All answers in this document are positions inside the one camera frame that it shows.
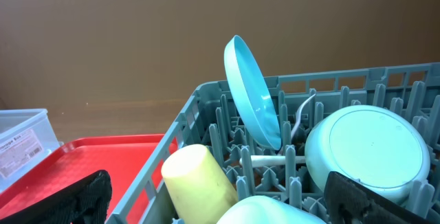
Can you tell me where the light blue plate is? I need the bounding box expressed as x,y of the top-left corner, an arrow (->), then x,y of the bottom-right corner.
223,35 -> 282,150

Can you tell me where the white plastic fork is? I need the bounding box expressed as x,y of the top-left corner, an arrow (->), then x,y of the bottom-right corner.
290,94 -> 316,139

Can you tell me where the white plastic spoon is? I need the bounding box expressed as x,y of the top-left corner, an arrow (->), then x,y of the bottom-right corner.
239,155 -> 306,168

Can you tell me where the yellow plastic cup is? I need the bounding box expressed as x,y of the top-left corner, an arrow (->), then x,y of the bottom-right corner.
161,144 -> 238,224

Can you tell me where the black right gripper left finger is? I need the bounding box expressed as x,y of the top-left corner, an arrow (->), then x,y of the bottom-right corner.
1,170 -> 112,224

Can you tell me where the red plastic tray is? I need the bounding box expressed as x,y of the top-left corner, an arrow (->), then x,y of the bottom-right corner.
1,134 -> 176,223

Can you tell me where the green bowl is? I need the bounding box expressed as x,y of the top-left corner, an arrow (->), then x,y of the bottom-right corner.
305,105 -> 430,204

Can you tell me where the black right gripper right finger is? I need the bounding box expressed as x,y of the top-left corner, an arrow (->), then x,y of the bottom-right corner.
324,171 -> 430,224

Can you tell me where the clear plastic storage bin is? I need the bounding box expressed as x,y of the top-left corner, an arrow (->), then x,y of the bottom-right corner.
1,109 -> 60,192

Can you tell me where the light blue bowl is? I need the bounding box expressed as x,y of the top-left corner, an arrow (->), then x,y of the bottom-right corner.
217,195 -> 325,224

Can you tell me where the grey dishwasher rack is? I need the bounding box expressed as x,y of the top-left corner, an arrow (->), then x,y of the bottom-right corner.
108,63 -> 439,223

